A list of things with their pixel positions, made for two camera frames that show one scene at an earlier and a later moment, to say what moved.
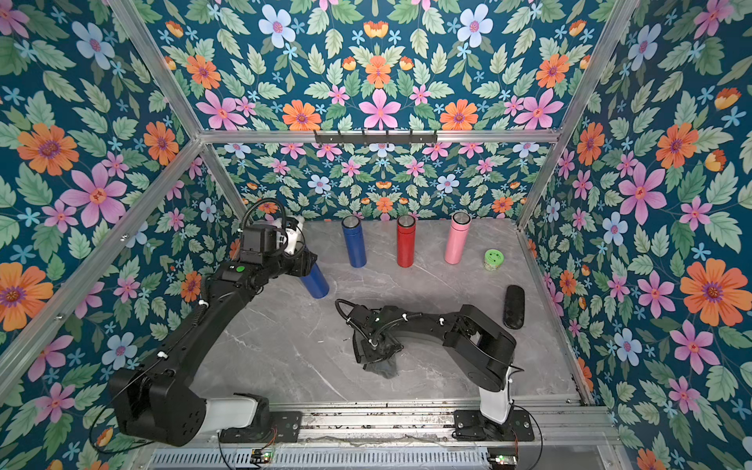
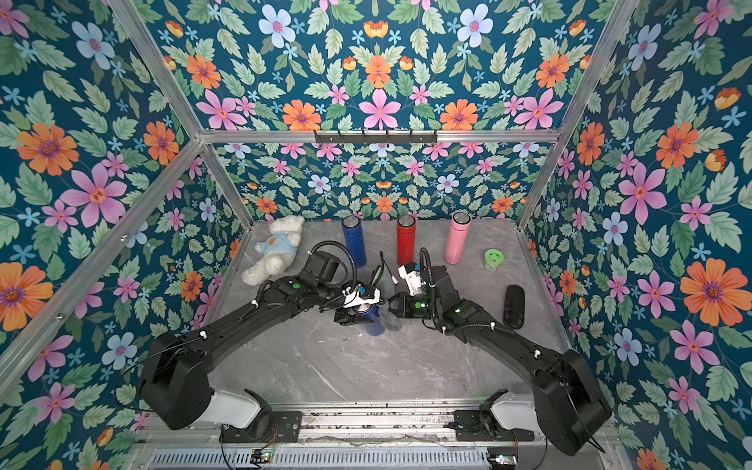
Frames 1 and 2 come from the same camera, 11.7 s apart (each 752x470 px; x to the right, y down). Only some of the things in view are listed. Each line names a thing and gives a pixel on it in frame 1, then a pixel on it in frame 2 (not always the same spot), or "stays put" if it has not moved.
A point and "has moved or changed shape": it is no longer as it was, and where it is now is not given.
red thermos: (405, 241) stays put
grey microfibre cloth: (383, 367) has moved or changed shape
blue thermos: (316, 282) has moved or changed shape
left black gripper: (302, 262) -> (348, 319)
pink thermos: (460, 221) stays put
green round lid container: (493, 259) stays put
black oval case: (514, 307) stays put
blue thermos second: (354, 241) stays put
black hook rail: (376, 139) stays put
